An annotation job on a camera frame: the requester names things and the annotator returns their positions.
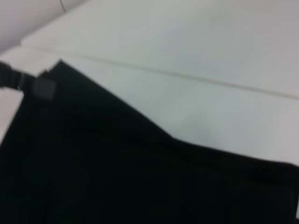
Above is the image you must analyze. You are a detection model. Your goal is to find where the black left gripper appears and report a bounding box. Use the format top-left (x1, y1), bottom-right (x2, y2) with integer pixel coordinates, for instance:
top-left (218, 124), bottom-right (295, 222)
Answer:
top-left (0, 60), bottom-right (57, 103)

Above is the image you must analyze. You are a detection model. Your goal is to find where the black t-shirt with white print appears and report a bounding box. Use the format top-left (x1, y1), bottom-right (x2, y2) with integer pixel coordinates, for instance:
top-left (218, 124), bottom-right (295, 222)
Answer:
top-left (0, 59), bottom-right (299, 224)

